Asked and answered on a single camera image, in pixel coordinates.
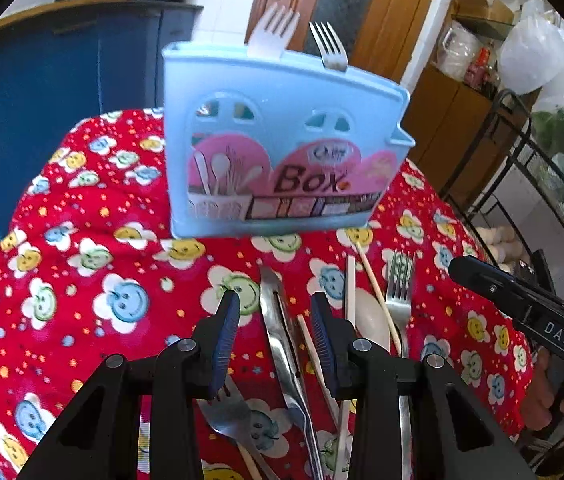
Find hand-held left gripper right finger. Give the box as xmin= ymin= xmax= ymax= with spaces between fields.
xmin=310 ymin=291 xmax=538 ymax=480

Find eggs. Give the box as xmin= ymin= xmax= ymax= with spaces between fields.
xmin=476 ymin=224 xmax=530 ymax=267

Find white plastic bag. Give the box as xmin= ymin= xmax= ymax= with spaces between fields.
xmin=498 ymin=14 xmax=564 ymax=103

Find blue base cabinet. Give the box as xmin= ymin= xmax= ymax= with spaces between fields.
xmin=0 ymin=2 xmax=204 ymax=243

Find red floral tablecloth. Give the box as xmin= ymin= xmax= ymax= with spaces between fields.
xmin=0 ymin=105 xmax=535 ymax=480

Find wooden chopstick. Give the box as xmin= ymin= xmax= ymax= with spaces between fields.
xmin=354 ymin=240 xmax=404 ymax=357
xmin=236 ymin=441 xmax=264 ymax=480

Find red bottles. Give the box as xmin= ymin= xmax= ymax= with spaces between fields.
xmin=463 ymin=46 xmax=499 ymax=92

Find wooden side cabinet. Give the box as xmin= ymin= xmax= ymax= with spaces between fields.
xmin=402 ymin=0 xmax=545 ymax=203

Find white plastic fork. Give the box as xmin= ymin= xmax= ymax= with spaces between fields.
xmin=247 ymin=5 xmax=302 ymax=59

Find wooden door with glass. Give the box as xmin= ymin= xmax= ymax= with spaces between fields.
xmin=246 ymin=0 xmax=446 ymax=87

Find metal tongs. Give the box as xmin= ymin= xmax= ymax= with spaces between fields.
xmin=259 ymin=266 xmax=326 ymax=480

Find person's right hand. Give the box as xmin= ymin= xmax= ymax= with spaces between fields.
xmin=522 ymin=347 xmax=564 ymax=433

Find white spoon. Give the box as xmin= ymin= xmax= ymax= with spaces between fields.
xmin=354 ymin=290 xmax=393 ymax=354

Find black metal rack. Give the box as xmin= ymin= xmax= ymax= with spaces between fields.
xmin=441 ymin=87 xmax=564 ymax=273

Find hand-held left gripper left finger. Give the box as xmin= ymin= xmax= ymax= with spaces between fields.
xmin=14 ymin=290 xmax=241 ymax=480

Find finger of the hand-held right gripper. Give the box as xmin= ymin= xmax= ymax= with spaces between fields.
xmin=448 ymin=255 xmax=530 ymax=323

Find light blue utensil holder box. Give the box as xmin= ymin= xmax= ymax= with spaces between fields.
xmin=162 ymin=42 xmax=416 ymax=240

